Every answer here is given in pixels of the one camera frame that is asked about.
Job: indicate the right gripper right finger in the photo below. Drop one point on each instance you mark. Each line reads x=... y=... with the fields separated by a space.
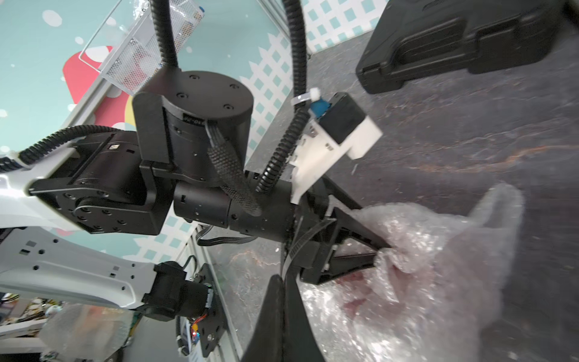
x=299 y=342

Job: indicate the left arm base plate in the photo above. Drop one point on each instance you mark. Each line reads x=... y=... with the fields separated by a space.
x=212 y=328

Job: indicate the red mug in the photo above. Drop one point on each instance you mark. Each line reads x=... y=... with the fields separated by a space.
x=372 y=288

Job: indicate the white wire basket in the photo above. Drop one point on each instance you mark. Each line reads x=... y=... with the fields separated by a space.
x=124 y=49

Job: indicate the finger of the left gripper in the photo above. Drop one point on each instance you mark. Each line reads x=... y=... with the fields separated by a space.
x=346 y=227
x=337 y=267

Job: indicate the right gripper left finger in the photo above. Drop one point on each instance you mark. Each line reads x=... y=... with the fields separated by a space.
x=267 y=340

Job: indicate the black plastic tool case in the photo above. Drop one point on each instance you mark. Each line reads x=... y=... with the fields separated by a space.
x=417 y=39

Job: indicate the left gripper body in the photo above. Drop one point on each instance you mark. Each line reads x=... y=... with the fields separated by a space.
x=304 y=229

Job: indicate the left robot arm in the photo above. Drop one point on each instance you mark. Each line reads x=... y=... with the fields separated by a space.
x=185 y=155

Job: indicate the clear bubble wrap sheet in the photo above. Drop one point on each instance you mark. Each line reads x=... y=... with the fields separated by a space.
x=457 y=267

